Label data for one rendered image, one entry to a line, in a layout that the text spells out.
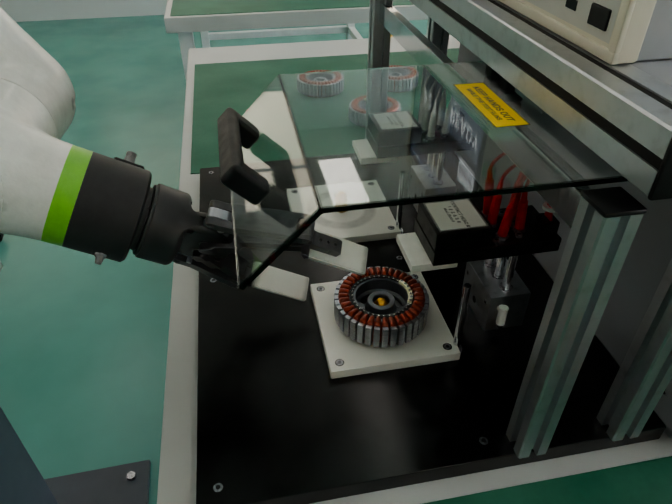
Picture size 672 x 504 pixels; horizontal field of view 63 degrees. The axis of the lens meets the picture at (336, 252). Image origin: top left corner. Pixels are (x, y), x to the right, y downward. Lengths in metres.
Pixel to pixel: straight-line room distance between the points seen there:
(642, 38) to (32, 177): 0.48
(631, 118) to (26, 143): 0.46
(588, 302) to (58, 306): 1.79
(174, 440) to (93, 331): 1.30
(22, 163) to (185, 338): 0.31
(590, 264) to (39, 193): 0.43
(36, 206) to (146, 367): 1.26
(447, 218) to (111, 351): 1.38
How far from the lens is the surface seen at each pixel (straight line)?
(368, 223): 0.83
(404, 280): 0.67
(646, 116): 0.39
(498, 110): 0.49
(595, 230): 0.41
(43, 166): 0.52
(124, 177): 0.53
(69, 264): 2.22
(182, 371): 0.68
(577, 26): 0.51
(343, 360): 0.62
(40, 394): 1.79
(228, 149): 0.42
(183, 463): 0.61
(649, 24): 0.47
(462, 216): 0.61
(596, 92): 0.43
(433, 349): 0.64
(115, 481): 1.52
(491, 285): 0.68
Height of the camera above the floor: 1.25
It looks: 37 degrees down
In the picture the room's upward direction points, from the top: straight up
